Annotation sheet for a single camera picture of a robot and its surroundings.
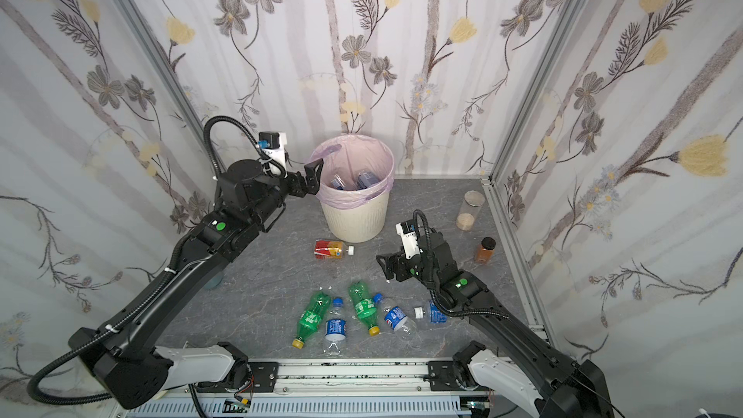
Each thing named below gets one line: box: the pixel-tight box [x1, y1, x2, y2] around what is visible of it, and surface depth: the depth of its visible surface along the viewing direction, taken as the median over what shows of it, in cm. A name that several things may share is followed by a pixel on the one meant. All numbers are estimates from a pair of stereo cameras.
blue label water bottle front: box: [324, 297, 348, 358], surface depth 80 cm
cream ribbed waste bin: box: [315, 172, 394, 244], surface depth 85 cm
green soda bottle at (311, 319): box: [292, 291, 331, 350], surface depth 81 cm
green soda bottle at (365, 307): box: [349, 280, 381, 337], surface depth 83 cm
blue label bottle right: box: [414, 299, 448, 325], surface depth 82 cm
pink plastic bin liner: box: [306, 133, 396, 209], surface depth 95 cm
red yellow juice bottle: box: [313, 238, 356, 261], surface depth 95 cm
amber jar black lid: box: [475, 236, 497, 266], surface depth 92 cm
